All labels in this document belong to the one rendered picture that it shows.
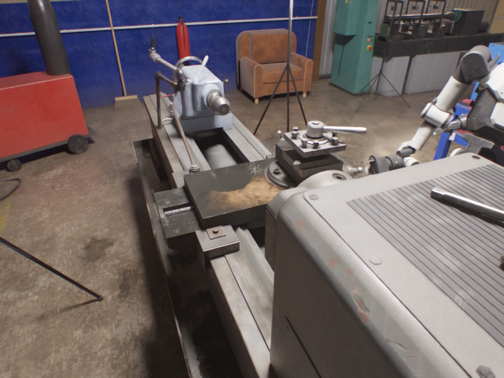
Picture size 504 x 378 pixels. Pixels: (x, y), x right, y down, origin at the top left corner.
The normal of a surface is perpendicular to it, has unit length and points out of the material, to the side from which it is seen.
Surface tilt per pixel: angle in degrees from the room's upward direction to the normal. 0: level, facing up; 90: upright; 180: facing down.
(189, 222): 0
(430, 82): 90
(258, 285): 0
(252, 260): 48
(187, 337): 0
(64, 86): 90
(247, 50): 90
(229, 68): 90
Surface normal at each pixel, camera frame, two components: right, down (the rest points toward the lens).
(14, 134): 0.67, 0.40
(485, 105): -0.88, -0.11
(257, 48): 0.18, 0.62
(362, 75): 0.37, 0.50
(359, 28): -0.93, 0.21
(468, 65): -0.62, 0.45
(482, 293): 0.00, -0.84
